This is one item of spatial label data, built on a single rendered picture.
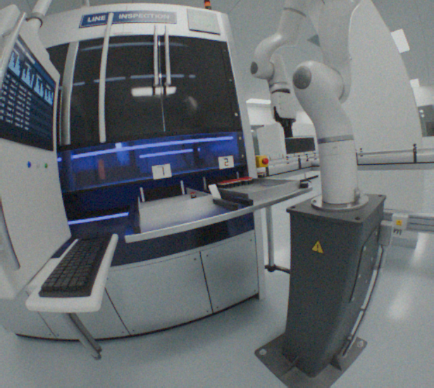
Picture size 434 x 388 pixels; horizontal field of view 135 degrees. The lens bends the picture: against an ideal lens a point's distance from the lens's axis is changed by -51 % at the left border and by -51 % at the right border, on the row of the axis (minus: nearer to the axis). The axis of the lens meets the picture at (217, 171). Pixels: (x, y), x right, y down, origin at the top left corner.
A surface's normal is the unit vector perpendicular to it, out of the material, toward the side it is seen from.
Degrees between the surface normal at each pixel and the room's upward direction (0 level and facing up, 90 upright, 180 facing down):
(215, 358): 0
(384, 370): 0
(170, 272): 90
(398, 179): 90
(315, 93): 126
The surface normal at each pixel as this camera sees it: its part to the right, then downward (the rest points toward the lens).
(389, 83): -0.90, 0.15
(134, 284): 0.42, -0.01
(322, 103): -0.52, 0.69
